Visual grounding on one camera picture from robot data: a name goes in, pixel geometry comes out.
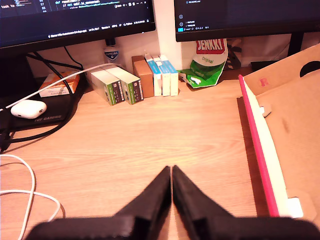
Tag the blue and white box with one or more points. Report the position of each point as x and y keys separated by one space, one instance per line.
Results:
x=156 y=80
x=174 y=80
x=165 y=80

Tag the brown cardboard box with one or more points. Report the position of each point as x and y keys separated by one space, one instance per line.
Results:
x=145 y=77

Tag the green and white box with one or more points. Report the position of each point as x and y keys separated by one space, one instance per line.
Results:
x=105 y=87
x=130 y=85

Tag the orange and white box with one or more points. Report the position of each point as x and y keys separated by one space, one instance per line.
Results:
x=60 y=87

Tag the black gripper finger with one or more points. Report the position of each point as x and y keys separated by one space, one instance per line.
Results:
x=152 y=200
x=190 y=200

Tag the red Nike shoebox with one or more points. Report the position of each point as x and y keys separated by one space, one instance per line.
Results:
x=292 y=130

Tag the white earbuds case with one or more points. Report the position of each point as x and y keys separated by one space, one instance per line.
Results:
x=28 y=109

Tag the black computer monitor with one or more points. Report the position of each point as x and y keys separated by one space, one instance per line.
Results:
x=250 y=17
x=75 y=20

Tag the black TUF Gaming mat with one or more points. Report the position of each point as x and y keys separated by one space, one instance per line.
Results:
x=50 y=110

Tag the white bottle blue shield label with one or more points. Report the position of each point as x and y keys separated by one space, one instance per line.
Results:
x=111 y=55

